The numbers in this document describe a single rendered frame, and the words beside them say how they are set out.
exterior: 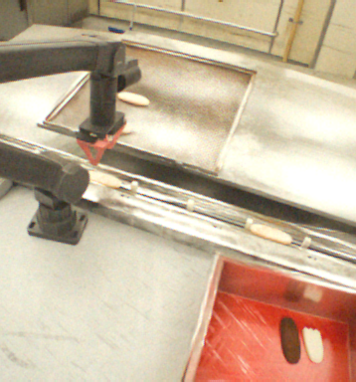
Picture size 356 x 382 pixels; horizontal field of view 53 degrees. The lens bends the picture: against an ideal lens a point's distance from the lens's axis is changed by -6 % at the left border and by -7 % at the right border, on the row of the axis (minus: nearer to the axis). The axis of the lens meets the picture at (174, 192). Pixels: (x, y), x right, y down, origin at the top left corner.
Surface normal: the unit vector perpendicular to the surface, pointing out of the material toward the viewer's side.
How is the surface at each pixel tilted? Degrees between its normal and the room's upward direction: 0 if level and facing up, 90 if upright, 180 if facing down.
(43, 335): 0
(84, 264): 0
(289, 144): 10
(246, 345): 0
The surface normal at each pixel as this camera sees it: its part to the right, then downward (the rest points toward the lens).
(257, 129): 0.06, -0.63
